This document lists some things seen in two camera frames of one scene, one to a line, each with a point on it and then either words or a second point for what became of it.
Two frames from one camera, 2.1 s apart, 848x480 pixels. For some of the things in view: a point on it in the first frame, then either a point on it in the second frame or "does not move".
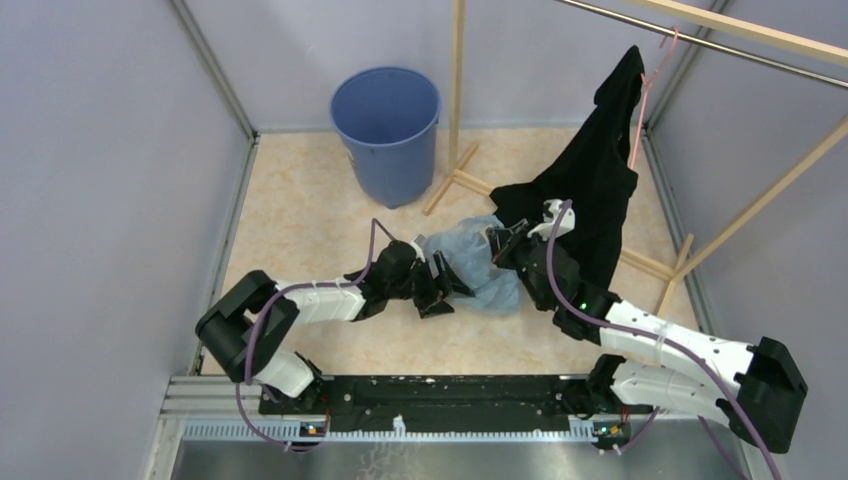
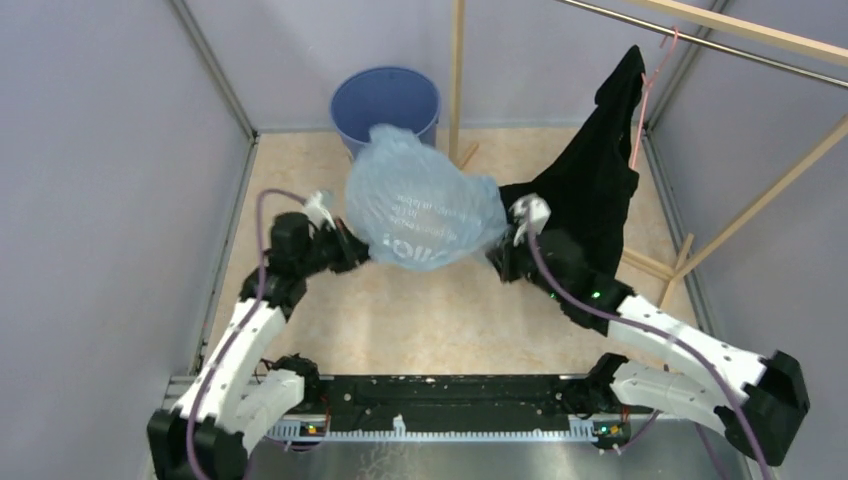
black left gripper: (436, 289) → (351, 250)
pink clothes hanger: (646, 85) does not move
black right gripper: (500, 240) does not move
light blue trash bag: (467, 250) → (416, 208)
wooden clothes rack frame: (768, 34) does not move
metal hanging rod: (714, 42) does not move
